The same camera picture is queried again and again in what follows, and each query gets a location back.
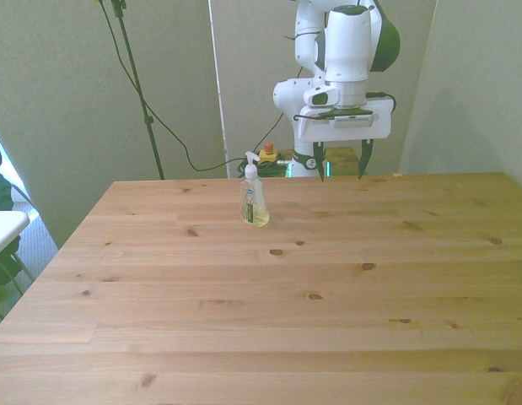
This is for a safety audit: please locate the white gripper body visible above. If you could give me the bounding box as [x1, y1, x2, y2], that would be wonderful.
[296, 96, 393, 143]

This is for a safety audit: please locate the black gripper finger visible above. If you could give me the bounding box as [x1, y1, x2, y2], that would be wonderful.
[313, 141, 326, 183]
[357, 138, 374, 181]

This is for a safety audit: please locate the clear sanitizer pump bottle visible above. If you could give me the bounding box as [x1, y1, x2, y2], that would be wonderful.
[239, 151, 271, 229]

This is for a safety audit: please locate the yellow emergency stop button box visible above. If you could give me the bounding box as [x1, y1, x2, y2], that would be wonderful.
[259, 142, 279, 165]

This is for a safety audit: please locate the white folding chair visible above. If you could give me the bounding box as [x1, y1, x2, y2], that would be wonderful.
[0, 210, 35, 296]

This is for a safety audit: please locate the dark green plant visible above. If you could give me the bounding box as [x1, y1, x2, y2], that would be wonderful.
[0, 128, 24, 321]

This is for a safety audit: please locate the coiled dark cable bundle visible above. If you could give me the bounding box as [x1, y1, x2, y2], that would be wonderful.
[236, 157, 292, 179]

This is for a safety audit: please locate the black cable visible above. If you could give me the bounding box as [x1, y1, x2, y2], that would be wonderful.
[95, 0, 249, 173]

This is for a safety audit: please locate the black camera stand pole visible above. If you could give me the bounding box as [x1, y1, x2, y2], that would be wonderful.
[110, 0, 166, 181]

